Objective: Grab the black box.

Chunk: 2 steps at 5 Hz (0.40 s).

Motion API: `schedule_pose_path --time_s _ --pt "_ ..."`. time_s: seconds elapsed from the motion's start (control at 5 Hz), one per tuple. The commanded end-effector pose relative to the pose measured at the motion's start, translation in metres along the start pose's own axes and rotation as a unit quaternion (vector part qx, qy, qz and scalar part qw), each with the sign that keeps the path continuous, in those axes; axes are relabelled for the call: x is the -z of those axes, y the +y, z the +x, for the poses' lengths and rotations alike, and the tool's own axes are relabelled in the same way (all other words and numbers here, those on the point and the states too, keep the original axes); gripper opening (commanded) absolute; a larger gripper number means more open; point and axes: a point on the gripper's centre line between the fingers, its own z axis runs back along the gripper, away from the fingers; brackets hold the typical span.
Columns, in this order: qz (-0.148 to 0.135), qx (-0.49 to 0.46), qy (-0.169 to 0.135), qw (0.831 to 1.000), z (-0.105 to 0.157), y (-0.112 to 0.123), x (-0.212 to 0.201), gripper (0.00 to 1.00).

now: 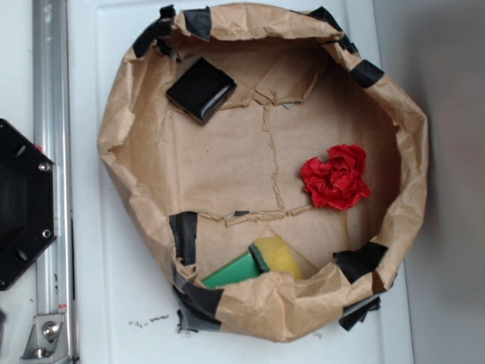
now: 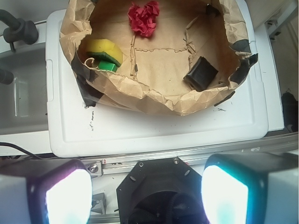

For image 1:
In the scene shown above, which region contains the green rectangular block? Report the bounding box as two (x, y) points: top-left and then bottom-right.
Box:
(202, 252), (261, 289)

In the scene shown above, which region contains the brown paper bag tray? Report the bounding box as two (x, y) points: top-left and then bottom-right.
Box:
(98, 3), (428, 342)

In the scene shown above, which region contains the white tray board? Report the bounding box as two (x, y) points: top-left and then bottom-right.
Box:
(67, 1), (414, 363)

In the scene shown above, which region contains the metal corner bracket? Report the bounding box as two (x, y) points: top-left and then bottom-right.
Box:
(20, 313), (69, 363)

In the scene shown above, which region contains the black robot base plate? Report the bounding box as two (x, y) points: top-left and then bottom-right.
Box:
(1, 119), (57, 291)

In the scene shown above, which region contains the yellow green sponge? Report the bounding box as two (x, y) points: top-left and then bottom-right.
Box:
(249, 237), (303, 279)

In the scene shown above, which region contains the red crumpled paper ball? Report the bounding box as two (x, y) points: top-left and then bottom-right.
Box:
(300, 144), (371, 211)

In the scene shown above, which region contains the black box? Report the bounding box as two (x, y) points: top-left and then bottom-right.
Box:
(167, 58), (236, 125)

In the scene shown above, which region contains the aluminium profile rail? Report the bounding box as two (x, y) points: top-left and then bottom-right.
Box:
(32, 1), (79, 363)

